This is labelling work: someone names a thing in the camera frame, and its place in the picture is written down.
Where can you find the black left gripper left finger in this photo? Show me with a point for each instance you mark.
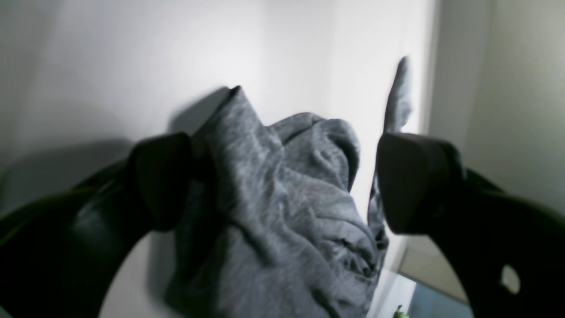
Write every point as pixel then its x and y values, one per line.
pixel 59 255

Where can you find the grey t-shirt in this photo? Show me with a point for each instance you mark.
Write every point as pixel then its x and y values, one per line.
pixel 270 228

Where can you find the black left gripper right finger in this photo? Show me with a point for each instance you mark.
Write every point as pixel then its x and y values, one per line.
pixel 508 253

